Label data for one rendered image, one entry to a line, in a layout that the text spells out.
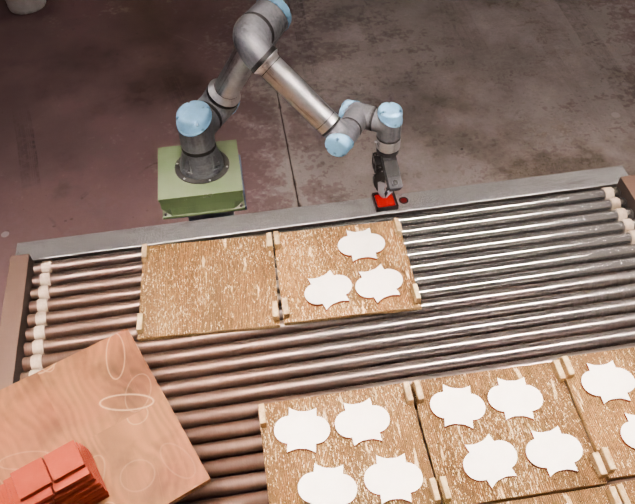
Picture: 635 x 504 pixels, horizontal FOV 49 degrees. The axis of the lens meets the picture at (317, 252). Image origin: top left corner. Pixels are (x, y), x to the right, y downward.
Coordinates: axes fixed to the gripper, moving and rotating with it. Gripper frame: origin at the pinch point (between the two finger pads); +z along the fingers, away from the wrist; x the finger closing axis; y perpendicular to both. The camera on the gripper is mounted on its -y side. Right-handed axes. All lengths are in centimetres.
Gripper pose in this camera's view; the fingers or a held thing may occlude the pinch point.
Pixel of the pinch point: (385, 196)
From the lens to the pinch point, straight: 237.1
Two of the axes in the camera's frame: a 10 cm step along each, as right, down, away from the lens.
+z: 0.1, 6.4, 7.7
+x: -9.9, 1.3, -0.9
